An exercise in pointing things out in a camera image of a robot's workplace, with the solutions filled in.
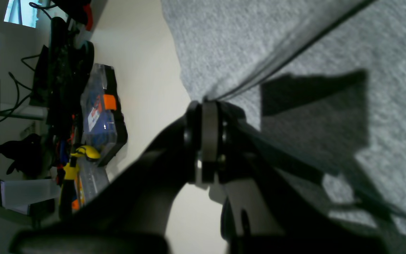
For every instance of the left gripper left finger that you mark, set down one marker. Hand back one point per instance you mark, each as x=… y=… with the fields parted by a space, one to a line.
x=130 y=215

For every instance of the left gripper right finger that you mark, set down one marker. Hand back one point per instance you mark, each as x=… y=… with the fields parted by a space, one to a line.
x=267 y=215

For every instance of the grey T-shirt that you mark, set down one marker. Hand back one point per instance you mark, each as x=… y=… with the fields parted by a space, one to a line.
x=324 y=80

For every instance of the yellow black tool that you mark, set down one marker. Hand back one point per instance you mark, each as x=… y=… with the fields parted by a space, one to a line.
x=71 y=172

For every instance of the clear organizer box orange latch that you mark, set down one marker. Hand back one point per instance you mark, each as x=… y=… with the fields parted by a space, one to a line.
x=103 y=122

